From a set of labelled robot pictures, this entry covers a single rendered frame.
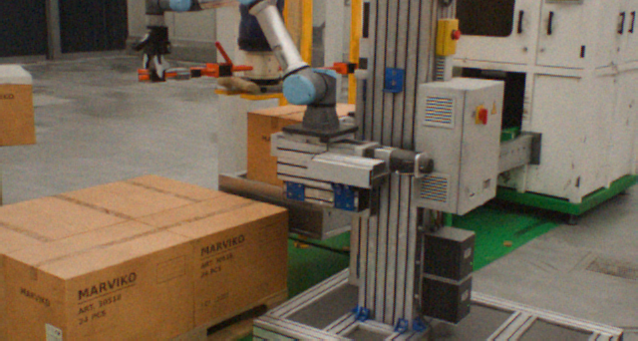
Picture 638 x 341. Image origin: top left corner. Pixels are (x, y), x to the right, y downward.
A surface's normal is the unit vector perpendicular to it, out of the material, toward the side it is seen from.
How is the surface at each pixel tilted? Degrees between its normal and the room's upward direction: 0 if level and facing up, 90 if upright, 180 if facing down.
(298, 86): 96
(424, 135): 90
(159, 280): 90
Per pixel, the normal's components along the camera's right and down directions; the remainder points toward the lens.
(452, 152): -0.55, 0.18
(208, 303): 0.78, 0.16
